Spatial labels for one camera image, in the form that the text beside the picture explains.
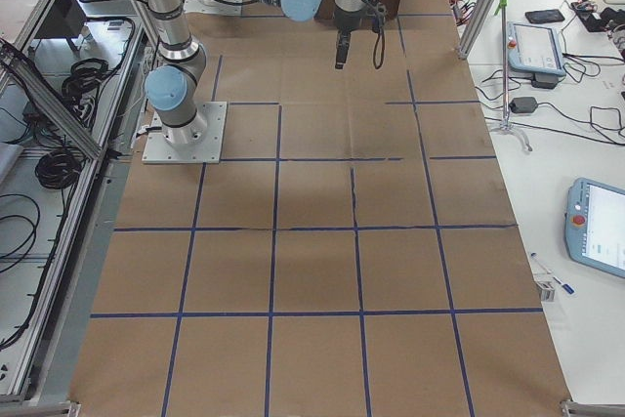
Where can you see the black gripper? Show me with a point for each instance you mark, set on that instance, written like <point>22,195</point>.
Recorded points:
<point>346,20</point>

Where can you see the black power adapter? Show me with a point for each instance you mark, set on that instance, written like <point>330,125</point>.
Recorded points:
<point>523,105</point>

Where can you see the blue teach pendant tablet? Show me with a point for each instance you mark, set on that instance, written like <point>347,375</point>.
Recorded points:
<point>534,48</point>

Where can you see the black smartphone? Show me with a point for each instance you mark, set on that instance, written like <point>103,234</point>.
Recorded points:
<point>544,16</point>

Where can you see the blue white pen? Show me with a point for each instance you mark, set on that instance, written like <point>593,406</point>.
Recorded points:
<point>565,286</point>

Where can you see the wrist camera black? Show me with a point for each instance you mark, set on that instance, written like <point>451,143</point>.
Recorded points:
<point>377,13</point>

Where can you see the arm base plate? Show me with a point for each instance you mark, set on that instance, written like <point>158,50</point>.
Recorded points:
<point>201,141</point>

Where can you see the aluminium frame post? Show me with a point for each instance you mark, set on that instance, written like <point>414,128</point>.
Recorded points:
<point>483,2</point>

